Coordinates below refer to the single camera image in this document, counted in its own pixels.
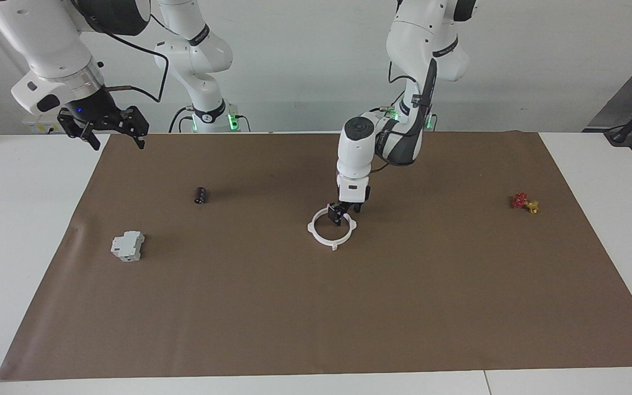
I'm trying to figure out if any white half-ring pipe clamp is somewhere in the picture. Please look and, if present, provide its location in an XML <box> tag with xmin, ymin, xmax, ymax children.
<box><xmin>308</xmin><ymin>203</ymin><xmax>338</xmax><ymax>251</ymax></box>
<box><xmin>329</xmin><ymin>203</ymin><xmax>358</xmax><ymax>251</ymax></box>

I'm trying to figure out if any brown paper table mat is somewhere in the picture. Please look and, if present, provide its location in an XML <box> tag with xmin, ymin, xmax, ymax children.
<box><xmin>0</xmin><ymin>131</ymin><xmax>632</xmax><ymax>382</ymax></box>

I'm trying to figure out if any white circuit breaker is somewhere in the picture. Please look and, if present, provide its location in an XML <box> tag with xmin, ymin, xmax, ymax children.
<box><xmin>110</xmin><ymin>230</ymin><xmax>145</xmax><ymax>262</ymax></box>

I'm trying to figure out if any black right base cable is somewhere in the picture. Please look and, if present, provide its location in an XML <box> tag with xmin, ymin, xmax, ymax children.
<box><xmin>169</xmin><ymin>106</ymin><xmax>191</xmax><ymax>133</ymax></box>

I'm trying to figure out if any white wall socket box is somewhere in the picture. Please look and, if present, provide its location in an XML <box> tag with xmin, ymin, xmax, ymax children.
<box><xmin>21</xmin><ymin>112</ymin><xmax>64</xmax><ymax>134</ymax></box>

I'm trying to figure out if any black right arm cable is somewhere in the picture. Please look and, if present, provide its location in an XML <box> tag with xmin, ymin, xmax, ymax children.
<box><xmin>77</xmin><ymin>0</ymin><xmax>170</xmax><ymax>104</ymax></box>

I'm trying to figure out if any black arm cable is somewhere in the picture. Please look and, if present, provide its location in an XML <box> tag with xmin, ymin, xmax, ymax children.
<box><xmin>370</xmin><ymin>58</ymin><xmax>421</xmax><ymax>172</ymax></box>
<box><xmin>77</xmin><ymin>0</ymin><xmax>170</xmax><ymax>104</ymax></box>

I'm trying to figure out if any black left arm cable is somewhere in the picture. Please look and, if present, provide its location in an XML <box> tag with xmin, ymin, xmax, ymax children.
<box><xmin>370</xmin><ymin>58</ymin><xmax>421</xmax><ymax>172</ymax></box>

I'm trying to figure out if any red-handled brass valve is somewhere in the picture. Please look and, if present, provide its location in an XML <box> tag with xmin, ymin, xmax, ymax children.
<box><xmin>511</xmin><ymin>192</ymin><xmax>540</xmax><ymax>215</ymax></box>

